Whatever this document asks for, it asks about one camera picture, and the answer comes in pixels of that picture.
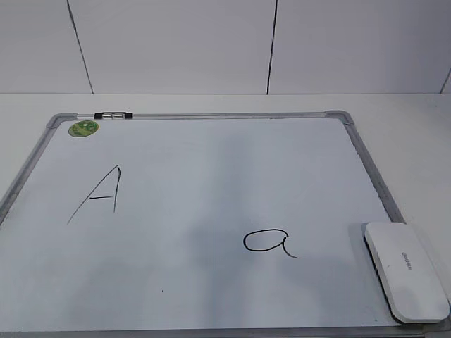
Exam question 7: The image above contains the white whiteboard with grey frame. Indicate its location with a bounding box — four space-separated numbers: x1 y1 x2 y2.
1 112 423 337

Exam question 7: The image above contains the round green magnet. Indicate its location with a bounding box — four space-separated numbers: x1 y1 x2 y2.
68 120 99 137

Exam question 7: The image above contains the white rectangular whiteboard eraser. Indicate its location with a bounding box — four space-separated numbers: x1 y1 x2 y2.
364 222 450 324

